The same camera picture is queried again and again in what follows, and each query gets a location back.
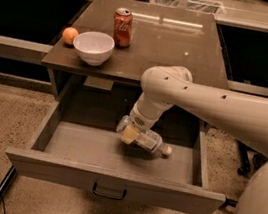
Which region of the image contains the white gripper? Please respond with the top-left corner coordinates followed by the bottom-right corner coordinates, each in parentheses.
top-left (121, 103), bottom-right (159, 145)

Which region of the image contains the clear blue-label plastic bottle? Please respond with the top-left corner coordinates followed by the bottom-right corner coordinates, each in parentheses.
top-left (116, 115), bottom-right (173, 157)

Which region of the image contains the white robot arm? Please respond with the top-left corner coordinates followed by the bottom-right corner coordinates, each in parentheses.
top-left (119, 66), bottom-right (268, 214)

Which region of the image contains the open grey top drawer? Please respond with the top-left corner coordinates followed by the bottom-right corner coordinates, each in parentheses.
top-left (6, 111), bottom-right (225, 214)

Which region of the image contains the white ceramic bowl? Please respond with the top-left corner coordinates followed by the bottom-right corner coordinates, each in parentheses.
top-left (73, 31), bottom-right (115, 66)

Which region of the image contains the red cola can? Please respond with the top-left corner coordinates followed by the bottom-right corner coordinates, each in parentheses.
top-left (113, 7), bottom-right (133, 48)

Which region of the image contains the orange fruit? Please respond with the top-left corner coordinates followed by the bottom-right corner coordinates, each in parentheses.
top-left (62, 27), bottom-right (79, 45)

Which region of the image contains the black wheeled stand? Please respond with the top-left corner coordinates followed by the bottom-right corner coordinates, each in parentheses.
top-left (218, 138), bottom-right (268, 214)

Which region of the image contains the white floor vent grate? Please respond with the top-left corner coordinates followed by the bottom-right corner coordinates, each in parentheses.
top-left (150, 0), bottom-right (226, 15)

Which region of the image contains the black drawer handle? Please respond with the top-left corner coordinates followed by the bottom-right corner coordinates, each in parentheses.
top-left (91, 182), bottom-right (128, 201)

